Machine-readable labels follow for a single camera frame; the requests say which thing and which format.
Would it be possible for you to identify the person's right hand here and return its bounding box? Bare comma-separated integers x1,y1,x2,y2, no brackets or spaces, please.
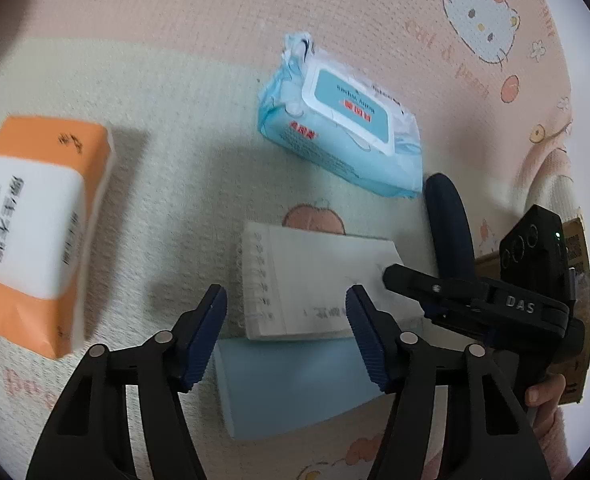
525,376,569,409

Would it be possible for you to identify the pink cartoon printed mat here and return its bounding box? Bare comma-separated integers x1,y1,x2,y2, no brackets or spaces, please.
0,0,578,480

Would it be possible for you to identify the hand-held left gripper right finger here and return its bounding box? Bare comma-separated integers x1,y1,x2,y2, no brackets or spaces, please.
345,284,551,480

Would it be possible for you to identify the dark blue glasses case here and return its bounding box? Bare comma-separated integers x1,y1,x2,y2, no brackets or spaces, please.
423,172,478,292

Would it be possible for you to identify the brown cardboard box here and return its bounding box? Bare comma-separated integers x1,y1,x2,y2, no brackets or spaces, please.
472,217,590,406

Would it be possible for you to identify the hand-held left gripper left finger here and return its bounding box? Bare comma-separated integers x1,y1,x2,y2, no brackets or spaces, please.
25,284,228,480

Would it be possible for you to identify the light blue glasses case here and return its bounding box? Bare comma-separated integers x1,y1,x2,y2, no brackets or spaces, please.
212,317,452,441

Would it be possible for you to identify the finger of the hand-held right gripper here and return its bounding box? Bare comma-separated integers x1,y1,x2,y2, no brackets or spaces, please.
382,262,491,312
421,304,502,348

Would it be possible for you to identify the blue wet wipes pack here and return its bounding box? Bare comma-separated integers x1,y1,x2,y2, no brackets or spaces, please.
256,31,424,199

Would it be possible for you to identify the orange and white tissue pack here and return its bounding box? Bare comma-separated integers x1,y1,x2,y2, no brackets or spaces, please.
0,116,116,360

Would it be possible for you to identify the white spiral notepad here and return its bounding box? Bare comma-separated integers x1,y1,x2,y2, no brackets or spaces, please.
235,219,426,342

